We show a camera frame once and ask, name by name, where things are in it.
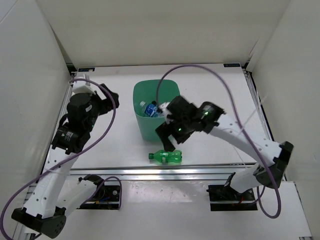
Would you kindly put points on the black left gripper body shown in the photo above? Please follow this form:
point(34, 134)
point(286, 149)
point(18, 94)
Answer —
point(105, 105)

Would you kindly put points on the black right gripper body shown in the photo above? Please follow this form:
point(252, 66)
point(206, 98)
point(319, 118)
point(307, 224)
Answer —
point(180, 131)

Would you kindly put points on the blue label bottle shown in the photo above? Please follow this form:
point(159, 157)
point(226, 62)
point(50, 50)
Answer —
point(148, 110)

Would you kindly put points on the green plastic soda bottle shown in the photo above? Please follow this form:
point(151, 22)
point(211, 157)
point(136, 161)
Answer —
point(162, 157)

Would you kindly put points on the clear unlabelled plastic bottle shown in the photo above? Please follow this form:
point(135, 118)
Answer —
point(160, 115)

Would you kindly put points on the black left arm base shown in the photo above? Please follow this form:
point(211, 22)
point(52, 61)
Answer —
point(108, 195)

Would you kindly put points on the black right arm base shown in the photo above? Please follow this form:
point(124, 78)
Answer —
point(223, 198)

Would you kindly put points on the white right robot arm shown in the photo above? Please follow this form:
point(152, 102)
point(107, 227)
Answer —
point(271, 157)

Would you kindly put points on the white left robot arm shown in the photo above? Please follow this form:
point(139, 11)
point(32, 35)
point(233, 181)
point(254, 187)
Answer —
point(46, 211)

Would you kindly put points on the green plastic bin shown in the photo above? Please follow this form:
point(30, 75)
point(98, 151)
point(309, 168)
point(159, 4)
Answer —
point(146, 91)

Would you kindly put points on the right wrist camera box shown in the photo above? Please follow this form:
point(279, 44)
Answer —
point(179, 110)

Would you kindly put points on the aluminium frame rail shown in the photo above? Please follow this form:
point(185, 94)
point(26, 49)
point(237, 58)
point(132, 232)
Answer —
point(189, 172)

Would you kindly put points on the white cable tie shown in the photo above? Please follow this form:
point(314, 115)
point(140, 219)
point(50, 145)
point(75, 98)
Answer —
point(259, 106)

